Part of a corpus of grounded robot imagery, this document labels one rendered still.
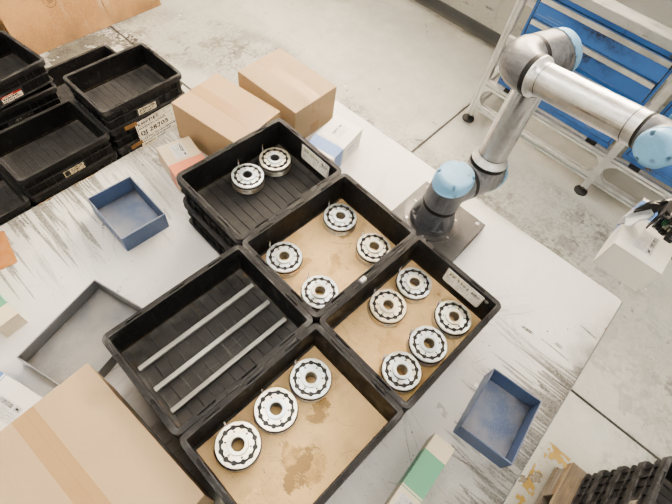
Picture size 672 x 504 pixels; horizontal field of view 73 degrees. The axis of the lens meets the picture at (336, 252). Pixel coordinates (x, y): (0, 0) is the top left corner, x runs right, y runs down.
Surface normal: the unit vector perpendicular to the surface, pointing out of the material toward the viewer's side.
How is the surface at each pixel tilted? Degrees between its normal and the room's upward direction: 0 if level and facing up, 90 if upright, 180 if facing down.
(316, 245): 0
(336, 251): 0
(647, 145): 86
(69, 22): 72
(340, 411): 0
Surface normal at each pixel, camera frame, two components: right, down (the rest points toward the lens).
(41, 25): 0.75, 0.43
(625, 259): -0.67, 0.59
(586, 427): 0.11, -0.53
